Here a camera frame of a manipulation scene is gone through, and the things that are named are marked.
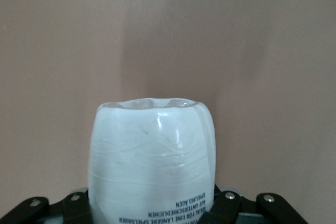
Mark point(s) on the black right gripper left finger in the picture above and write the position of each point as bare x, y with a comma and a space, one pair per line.
73, 205

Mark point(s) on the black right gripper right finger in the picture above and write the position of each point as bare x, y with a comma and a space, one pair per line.
228, 205

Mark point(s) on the white blue tennis can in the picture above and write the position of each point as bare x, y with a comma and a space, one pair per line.
147, 155

